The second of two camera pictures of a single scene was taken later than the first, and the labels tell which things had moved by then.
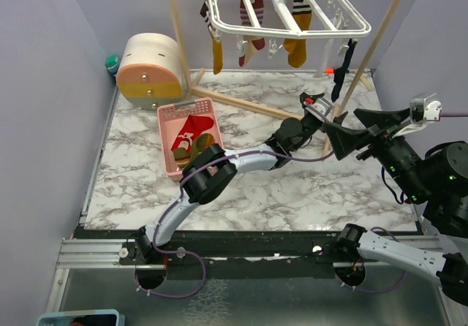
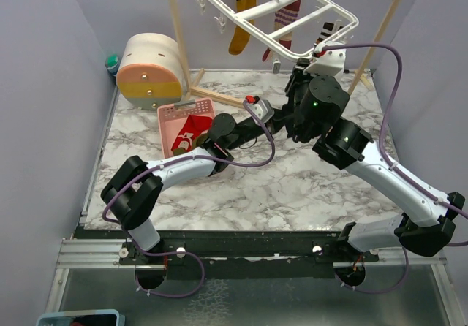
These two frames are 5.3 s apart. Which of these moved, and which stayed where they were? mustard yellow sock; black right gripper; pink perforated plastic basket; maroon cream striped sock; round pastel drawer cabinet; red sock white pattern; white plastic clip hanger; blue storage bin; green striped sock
Moved: white plastic clip hanger; black right gripper; maroon cream striped sock; mustard yellow sock
Stayed: pink perforated plastic basket; round pastel drawer cabinet; blue storage bin; red sock white pattern; green striped sock
